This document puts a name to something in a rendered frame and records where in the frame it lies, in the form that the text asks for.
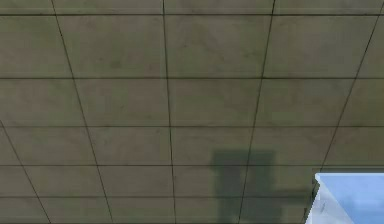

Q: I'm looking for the pale blue cabinet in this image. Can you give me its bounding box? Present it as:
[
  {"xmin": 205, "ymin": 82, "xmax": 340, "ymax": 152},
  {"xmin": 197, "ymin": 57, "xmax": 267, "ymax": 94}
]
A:
[{"xmin": 305, "ymin": 172, "xmax": 384, "ymax": 224}]

